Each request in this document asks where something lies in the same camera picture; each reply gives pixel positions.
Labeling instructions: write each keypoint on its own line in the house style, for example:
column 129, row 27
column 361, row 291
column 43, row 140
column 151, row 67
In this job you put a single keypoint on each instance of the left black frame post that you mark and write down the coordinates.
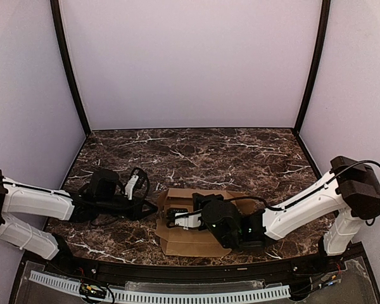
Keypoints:
column 67, row 65

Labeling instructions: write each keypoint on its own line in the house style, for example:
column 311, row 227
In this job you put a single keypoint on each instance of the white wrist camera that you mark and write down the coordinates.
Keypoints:
column 181, row 217
column 138, row 177

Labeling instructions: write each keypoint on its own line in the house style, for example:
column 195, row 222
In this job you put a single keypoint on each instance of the black frame post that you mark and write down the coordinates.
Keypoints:
column 315, row 62
column 67, row 65

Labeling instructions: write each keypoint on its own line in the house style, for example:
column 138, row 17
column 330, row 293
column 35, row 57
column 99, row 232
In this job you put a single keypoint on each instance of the black front table rail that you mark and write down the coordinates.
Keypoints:
column 289, row 271

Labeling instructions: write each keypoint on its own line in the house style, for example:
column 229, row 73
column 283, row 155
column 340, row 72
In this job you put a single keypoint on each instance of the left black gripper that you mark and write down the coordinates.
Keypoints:
column 137, row 208

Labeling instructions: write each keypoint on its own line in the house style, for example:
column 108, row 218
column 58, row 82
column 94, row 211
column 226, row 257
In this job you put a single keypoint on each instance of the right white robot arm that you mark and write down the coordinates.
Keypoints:
column 350, row 188

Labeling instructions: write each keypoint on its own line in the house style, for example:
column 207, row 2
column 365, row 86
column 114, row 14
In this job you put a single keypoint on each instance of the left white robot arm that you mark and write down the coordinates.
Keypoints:
column 104, row 194

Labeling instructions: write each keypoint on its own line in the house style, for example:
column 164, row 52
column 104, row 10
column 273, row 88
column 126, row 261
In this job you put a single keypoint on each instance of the white slotted cable duct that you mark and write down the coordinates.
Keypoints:
column 134, row 292

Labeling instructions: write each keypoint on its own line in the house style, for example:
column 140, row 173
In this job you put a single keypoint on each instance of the small green circuit board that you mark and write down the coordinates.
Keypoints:
column 92, row 290

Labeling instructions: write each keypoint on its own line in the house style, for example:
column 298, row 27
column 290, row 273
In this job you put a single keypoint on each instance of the brown cardboard box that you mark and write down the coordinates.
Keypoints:
column 177, row 241

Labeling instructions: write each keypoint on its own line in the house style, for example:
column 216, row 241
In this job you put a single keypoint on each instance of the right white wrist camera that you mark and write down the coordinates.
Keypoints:
column 181, row 217

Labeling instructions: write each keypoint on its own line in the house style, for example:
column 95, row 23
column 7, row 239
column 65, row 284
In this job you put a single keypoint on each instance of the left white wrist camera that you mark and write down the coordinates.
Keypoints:
column 138, row 177

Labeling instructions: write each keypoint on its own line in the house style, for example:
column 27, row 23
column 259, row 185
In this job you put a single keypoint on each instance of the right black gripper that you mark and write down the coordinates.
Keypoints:
column 211, row 205

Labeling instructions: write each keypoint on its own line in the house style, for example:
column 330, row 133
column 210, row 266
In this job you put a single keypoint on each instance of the right black frame post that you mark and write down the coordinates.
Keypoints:
column 315, row 62

